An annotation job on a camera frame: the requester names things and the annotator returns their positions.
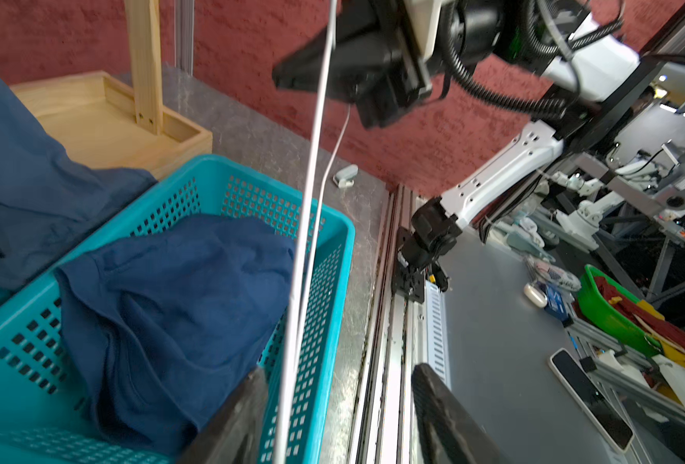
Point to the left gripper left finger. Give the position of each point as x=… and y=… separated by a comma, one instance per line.
x=233, y=435

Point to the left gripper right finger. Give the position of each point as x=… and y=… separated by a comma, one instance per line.
x=447, y=433

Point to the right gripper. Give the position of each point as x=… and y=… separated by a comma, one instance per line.
x=375, y=63

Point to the white wire hanger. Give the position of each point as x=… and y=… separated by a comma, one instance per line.
x=293, y=312

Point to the navy blue t-shirt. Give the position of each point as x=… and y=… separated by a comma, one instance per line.
x=162, y=328

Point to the grey-blue t-shirt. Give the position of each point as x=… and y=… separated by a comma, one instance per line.
x=48, y=203

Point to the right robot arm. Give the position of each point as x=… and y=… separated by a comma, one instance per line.
x=548, y=60

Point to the grey clothespin on table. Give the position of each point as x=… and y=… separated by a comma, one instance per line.
x=345, y=178

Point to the right corner aluminium profile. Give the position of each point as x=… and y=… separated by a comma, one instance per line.
x=184, y=35

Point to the white smartphone on desk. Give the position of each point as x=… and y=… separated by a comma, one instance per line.
x=593, y=403

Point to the green plastic bin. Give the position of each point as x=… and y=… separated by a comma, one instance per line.
x=630, y=320

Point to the teal plastic basket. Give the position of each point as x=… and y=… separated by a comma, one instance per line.
x=43, y=402

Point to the wooden clothes rack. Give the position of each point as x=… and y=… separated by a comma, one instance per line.
x=105, y=123

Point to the aluminium rail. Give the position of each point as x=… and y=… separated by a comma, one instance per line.
x=384, y=426

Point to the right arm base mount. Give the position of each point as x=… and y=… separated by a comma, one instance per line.
x=408, y=279

